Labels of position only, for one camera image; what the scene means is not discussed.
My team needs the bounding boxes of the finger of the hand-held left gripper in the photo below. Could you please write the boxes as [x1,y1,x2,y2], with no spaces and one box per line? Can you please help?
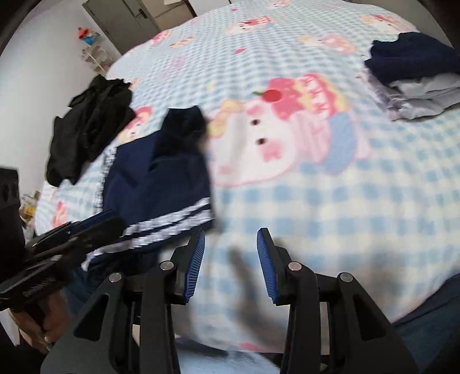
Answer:
[0,248,95,312]
[24,210,126,260]

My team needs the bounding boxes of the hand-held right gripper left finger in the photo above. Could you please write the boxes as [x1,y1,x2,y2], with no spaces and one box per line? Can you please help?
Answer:
[73,227,206,374]

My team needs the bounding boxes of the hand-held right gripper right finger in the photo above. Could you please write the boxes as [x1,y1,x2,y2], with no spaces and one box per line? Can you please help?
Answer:
[256,227,417,374]

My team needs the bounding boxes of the navy white-striped garment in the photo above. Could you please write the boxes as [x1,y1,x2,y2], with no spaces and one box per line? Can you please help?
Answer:
[82,106,217,271]

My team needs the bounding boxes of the person's left hand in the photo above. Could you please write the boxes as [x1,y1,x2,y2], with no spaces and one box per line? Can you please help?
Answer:
[10,290,73,355]

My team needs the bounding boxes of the small yellow jar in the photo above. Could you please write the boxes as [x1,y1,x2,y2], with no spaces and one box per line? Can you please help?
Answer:
[20,192,42,226]

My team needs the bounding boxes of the blue checked printed blanket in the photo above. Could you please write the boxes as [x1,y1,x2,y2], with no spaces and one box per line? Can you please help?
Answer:
[34,0,460,360]

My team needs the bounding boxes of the black garment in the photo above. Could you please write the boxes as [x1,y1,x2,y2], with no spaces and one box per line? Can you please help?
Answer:
[45,74,137,187]

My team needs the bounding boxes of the white rack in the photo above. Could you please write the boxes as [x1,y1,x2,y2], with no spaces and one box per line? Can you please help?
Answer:
[80,44,114,75]

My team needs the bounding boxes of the person's blue jeans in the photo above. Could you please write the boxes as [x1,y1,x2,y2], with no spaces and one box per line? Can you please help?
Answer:
[59,268,460,374]

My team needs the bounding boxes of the colourful toy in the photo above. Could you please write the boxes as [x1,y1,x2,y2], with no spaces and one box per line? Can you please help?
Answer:
[77,26,101,46]

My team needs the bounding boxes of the grey door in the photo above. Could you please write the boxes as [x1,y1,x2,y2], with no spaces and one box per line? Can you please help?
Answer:
[81,0,197,60]

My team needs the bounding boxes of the folded grey garment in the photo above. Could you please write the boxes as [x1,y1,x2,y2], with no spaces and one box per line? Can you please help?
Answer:
[359,70,460,122]

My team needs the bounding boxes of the folded navy garment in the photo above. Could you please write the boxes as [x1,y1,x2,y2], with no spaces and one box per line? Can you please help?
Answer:
[364,31,460,85]

